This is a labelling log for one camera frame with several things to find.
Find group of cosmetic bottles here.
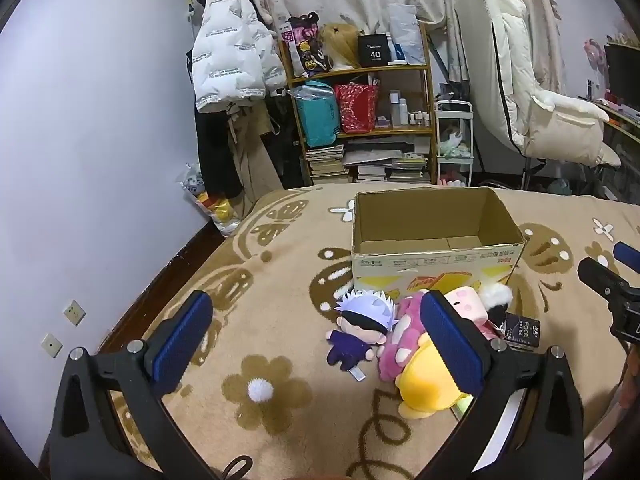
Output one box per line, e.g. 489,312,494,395
389,89,432,129

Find white trolley cart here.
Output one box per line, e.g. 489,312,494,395
434,100,475,187

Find black monitor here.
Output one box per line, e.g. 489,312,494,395
603,42,640,112

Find plastic bag of toys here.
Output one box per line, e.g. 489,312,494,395
176,162,242,237

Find pink desk fan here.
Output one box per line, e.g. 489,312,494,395
582,37,609,79

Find pink white roll squishy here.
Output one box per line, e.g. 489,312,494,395
445,286,489,334

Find wooden shelf rack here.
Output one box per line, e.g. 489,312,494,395
280,22,437,188

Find yellow plush toy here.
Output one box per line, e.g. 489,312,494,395
395,334,474,420

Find white long puffer coat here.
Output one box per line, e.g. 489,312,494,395
454,0,624,169

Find cluttered desk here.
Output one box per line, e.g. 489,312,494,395
577,94,640,202

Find pink spotted plush toy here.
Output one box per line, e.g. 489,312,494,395
377,292,432,383

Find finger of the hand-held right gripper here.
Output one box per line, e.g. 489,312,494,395
613,241,640,269
577,257,640,306

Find black and white plush toy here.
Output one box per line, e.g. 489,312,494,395
480,282,515,329

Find beige trousers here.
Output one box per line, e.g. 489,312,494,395
227,102,284,217

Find teal bag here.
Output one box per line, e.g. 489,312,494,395
292,80,339,149

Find blond wig head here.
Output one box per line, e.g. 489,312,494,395
320,22,361,72

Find white plastic bag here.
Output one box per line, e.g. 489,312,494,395
387,3,424,64

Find white-haired plush doll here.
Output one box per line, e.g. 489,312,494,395
327,290,399,374

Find printed pink black packets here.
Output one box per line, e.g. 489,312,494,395
280,11,332,79

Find black box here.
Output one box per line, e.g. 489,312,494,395
357,34,391,67

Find stack of books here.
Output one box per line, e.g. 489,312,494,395
305,142,431,185

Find white short puffer jacket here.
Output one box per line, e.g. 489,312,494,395
192,0,289,114

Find printed cardboard box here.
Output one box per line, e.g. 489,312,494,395
350,187,527,307

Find black card packet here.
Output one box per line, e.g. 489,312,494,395
502,312,541,351

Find red bag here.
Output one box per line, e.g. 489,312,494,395
334,82,380,135

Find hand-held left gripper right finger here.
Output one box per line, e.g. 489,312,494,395
415,291,586,480

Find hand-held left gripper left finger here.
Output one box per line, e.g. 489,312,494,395
40,290,236,480

